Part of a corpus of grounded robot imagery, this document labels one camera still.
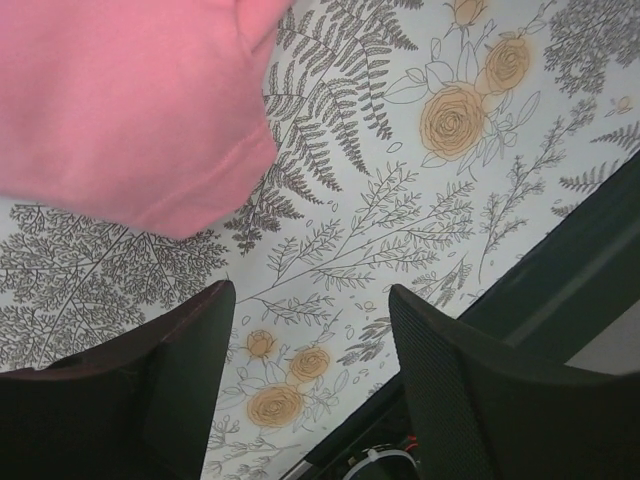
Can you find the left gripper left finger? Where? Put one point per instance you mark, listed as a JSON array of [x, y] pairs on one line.
[[139, 406]]

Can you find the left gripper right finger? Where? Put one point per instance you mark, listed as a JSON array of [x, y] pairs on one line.
[[483, 410]]

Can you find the pink t shirt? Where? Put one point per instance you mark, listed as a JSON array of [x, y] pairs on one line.
[[148, 114]]

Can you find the floral tablecloth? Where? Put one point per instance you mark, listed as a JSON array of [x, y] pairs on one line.
[[427, 143]]

